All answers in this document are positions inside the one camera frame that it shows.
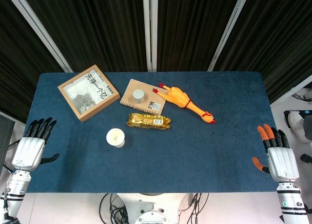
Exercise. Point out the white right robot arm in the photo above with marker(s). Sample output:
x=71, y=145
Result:
x=291, y=202

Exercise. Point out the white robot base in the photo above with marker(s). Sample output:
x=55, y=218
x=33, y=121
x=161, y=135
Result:
x=156, y=207

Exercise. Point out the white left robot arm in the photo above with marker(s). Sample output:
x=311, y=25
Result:
x=15, y=185

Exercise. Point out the black panel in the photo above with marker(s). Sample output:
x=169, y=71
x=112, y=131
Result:
x=5, y=136

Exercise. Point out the right robot hand with orange fingertips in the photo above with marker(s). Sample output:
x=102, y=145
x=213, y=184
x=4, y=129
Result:
x=282, y=163

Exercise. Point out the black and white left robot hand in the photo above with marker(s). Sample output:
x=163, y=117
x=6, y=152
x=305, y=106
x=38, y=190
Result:
x=28, y=151

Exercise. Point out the wooden shadow box frame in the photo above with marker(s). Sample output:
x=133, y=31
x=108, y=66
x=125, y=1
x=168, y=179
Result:
x=97, y=90

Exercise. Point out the small white jar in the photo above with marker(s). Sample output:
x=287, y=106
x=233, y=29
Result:
x=138, y=96

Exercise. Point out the gold snack packet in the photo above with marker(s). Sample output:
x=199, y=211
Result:
x=148, y=121

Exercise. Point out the brown spiral notebook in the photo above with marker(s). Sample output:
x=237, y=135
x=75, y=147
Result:
x=153, y=99

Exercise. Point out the white paper cup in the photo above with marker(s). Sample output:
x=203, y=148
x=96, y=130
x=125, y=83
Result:
x=115, y=137

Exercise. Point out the white shoe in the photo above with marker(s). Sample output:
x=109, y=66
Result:
x=296, y=123

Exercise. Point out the yellow rubber chicken toy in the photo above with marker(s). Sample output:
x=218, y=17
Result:
x=180, y=97

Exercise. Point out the blue table cloth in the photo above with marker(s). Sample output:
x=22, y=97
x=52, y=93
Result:
x=170, y=155

